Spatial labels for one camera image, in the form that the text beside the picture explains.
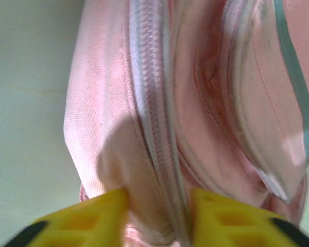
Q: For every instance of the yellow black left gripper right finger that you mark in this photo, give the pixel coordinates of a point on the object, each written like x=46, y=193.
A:
x=234, y=226

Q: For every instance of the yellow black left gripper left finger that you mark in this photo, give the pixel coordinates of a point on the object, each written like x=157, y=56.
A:
x=79, y=226

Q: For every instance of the pink student backpack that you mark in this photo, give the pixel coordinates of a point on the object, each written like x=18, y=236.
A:
x=170, y=103

